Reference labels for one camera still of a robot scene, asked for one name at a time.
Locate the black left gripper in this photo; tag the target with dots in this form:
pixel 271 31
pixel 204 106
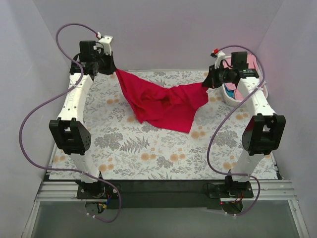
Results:
pixel 109 64

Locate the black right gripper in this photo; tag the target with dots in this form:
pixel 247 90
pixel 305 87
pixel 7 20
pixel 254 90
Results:
pixel 210 78

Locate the red t shirt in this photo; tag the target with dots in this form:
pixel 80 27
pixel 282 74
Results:
pixel 167 108

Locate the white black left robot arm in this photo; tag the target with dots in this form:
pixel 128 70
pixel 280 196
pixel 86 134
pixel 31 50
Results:
pixel 68 130

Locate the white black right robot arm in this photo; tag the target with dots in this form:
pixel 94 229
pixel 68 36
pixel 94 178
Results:
pixel 263 133

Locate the blue garment in basket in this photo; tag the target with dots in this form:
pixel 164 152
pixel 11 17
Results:
pixel 230 94

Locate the white laundry basket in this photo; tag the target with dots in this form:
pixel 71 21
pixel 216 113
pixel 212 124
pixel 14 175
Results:
pixel 230 101

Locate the pink t shirt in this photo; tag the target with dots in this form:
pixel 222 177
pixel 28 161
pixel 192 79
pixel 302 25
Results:
pixel 251 61

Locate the floral table mat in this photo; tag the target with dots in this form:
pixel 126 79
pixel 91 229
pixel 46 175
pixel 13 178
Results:
pixel 123 148

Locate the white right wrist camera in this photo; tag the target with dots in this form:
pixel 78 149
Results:
pixel 219 56

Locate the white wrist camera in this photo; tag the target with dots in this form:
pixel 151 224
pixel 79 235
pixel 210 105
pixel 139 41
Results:
pixel 106 42
pixel 219 56

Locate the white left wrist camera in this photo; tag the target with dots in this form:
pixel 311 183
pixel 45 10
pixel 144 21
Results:
pixel 106 42

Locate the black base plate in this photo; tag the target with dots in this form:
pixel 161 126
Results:
pixel 165 193

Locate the aluminium frame rail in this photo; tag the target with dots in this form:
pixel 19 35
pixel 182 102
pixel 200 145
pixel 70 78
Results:
pixel 67 190

